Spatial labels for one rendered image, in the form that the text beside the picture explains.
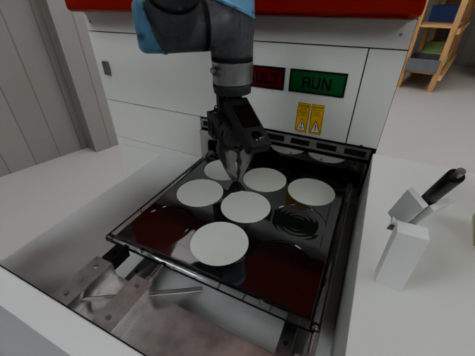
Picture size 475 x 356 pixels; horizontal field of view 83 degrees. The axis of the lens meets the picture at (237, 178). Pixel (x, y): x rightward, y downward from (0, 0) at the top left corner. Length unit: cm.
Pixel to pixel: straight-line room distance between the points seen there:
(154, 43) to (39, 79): 244
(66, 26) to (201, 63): 208
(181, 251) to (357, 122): 44
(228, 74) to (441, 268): 42
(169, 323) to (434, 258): 36
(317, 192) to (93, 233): 50
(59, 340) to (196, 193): 34
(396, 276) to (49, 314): 39
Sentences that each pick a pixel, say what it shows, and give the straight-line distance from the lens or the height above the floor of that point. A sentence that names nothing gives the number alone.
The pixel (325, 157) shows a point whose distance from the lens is 67.
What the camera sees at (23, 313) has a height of 96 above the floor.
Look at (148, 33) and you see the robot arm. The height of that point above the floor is 121.
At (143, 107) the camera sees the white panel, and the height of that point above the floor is 97.
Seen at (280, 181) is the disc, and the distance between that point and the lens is 62.
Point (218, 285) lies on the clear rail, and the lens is 42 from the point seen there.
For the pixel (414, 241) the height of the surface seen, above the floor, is 104.
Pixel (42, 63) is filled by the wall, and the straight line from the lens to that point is 287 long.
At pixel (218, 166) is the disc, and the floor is 90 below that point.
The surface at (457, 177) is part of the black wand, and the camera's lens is 26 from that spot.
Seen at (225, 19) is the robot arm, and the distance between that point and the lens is 48.
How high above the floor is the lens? 125
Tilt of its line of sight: 34 degrees down
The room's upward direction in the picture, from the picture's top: straight up
